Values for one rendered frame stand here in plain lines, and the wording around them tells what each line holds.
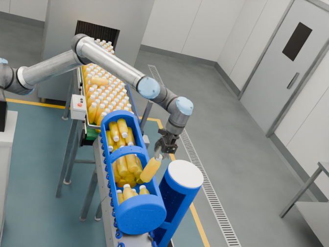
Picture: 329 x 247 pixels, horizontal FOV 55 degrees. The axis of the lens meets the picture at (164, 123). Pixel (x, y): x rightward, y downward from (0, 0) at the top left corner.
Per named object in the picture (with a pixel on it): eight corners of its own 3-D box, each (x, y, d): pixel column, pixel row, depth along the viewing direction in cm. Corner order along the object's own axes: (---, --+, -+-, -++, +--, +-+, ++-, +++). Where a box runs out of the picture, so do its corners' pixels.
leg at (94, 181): (79, 221, 290) (94, 173, 257) (79, 216, 294) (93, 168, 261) (85, 221, 292) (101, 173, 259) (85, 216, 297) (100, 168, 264)
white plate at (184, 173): (174, 154, 245) (174, 155, 246) (163, 175, 221) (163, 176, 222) (206, 170, 243) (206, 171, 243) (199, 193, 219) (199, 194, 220)
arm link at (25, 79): (-3, 70, 204) (90, 30, 175) (19, 79, 219) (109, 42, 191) (-3, 92, 200) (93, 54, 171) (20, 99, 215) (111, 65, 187)
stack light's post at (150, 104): (118, 185, 342) (149, 102, 284) (117, 182, 345) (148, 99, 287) (122, 185, 344) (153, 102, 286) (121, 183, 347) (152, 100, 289)
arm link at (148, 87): (68, 23, 168) (160, 80, 137) (83, 33, 179) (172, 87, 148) (57, 42, 169) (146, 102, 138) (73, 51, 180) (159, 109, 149)
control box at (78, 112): (71, 118, 243) (73, 108, 238) (70, 104, 258) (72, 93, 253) (83, 120, 247) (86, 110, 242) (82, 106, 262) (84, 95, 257)
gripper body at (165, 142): (160, 154, 158) (169, 135, 152) (156, 142, 165) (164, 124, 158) (174, 155, 161) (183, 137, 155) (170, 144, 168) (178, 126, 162)
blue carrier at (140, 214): (110, 235, 178) (125, 202, 163) (96, 136, 244) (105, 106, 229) (156, 234, 190) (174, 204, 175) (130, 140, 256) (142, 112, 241)
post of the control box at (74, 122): (55, 197, 303) (74, 113, 250) (55, 193, 306) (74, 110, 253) (59, 197, 304) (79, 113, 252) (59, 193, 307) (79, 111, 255)
